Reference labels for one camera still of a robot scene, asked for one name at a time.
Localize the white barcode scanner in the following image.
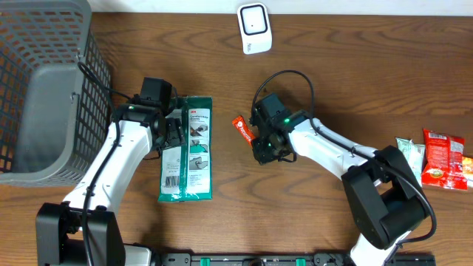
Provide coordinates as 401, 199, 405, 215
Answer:
236, 2, 273, 55

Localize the small orange tissue pack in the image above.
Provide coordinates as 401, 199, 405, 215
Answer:
462, 157, 473, 188

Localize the red candy bag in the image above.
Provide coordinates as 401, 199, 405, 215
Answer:
421, 129, 468, 191

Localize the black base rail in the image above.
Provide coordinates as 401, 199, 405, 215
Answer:
159, 252, 437, 266

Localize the green white wipes pack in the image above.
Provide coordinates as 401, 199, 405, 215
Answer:
158, 96, 213, 202

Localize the mint green tissue pack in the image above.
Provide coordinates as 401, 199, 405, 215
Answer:
396, 137, 426, 186

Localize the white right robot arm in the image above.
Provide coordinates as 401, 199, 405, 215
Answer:
251, 108, 437, 265

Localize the red coffee stick sachet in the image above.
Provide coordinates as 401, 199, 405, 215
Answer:
232, 115, 256, 146

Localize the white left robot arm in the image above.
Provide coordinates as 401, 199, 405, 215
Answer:
35, 103, 186, 265

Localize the grey plastic mesh basket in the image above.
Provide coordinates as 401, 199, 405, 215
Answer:
1, 0, 111, 187

